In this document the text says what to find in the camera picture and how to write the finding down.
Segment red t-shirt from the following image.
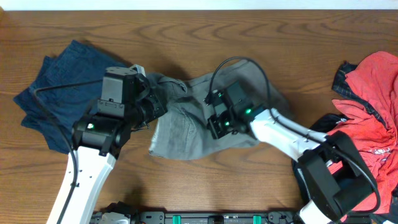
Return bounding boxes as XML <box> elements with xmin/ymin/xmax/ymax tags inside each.
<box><xmin>326</xmin><ymin>51</ymin><xmax>398</xmax><ymax>215</ymax></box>

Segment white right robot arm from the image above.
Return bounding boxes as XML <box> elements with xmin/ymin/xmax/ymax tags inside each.
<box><xmin>204</xmin><ymin>90</ymin><xmax>381</xmax><ymax>223</ymax></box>

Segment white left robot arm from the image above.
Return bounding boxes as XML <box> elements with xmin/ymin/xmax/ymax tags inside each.
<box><xmin>47</xmin><ymin>72</ymin><xmax>166</xmax><ymax>223</ymax></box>

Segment folded navy blue shorts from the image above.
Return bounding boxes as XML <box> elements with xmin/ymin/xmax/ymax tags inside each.
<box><xmin>14</xmin><ymin>40</ymin><xmax>126</xmax><ymax>154</ymax></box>

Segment grey shorts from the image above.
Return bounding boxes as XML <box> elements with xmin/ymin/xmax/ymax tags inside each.
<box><xmin>147</xmin><ymin>60</ymin><xmax>294</xmax><ymax>160</ymax></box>

